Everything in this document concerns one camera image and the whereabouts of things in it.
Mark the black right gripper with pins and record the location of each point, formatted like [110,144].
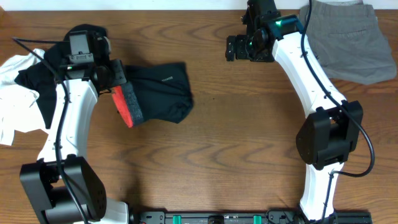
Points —
[241,40]

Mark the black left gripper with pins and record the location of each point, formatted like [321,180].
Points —
[120,79]

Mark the black leggings with coral waistband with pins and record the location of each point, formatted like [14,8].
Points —
[160,92]

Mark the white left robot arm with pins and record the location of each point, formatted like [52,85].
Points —
[61,186]

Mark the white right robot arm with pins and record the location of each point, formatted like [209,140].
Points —
[332,124]

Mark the black garment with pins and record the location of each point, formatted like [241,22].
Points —
[39,78]

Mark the grey folded trousers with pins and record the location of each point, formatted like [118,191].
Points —
[347,42]

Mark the white t-shirt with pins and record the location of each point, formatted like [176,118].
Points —
[19,109]

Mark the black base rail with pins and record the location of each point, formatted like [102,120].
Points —
[269,217]

